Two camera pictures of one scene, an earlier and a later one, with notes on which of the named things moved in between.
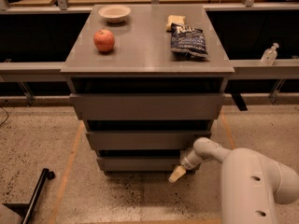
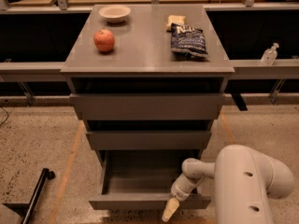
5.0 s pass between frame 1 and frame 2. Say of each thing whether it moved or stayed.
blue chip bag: stayed
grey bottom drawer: moved
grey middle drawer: stayed
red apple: stayed
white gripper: moved
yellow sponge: stayed
